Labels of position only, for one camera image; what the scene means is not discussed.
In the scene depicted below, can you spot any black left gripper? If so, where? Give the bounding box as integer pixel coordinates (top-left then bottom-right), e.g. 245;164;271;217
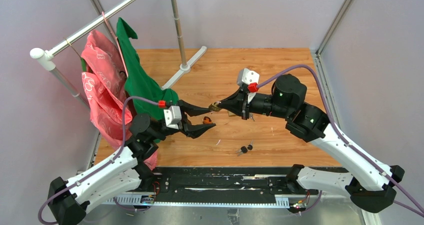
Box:
150;100;216;141

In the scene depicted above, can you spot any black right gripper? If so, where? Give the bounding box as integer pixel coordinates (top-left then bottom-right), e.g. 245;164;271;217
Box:
217;86;293;121

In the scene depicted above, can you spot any orange black Opel padlock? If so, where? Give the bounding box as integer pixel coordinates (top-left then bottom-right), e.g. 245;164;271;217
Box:
202;116;213;124

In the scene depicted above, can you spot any small brass padlock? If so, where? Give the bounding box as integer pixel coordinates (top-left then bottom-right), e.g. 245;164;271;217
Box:
208;101;222;113

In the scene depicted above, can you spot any black-headed key bunch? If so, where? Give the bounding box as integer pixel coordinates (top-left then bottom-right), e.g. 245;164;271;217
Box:
235;140;254;156

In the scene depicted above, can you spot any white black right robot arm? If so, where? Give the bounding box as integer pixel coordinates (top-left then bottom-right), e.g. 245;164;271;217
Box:
215;74;405;213

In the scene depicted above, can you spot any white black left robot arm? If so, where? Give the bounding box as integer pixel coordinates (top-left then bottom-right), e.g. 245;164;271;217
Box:
46;100;215;225

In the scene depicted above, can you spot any green garment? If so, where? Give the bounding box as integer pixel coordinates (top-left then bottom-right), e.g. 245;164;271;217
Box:
116;17;179;102

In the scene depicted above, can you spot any pink patterned garment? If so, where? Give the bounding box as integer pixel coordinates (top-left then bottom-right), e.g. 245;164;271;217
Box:
80;29;159;170

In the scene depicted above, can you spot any white metal clothes rack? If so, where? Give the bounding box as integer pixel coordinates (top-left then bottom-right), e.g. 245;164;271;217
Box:
29;0;208;110

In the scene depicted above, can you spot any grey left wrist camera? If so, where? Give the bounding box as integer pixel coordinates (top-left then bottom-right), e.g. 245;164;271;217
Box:
163;105;183;130

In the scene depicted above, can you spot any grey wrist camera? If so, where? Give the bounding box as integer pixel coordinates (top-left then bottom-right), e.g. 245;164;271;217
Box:
163;105;183;130
236;68;260;104

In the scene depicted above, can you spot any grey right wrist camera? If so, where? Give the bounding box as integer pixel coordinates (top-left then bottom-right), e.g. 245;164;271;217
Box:
236;68;260;104

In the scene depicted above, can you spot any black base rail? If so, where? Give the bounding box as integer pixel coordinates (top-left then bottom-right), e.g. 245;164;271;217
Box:
94;166;321;214

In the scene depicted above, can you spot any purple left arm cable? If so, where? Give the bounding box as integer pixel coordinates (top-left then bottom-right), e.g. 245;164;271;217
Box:
37;95;167;225

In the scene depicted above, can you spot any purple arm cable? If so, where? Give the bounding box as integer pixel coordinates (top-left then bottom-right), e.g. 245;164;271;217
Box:
37;95;167;225
247;64;424;218

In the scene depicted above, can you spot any aluminium frame post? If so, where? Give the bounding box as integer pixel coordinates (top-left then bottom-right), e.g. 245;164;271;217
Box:
311;0;382;225

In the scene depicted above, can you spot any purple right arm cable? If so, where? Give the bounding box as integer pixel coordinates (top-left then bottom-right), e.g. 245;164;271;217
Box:
247;64;424;218

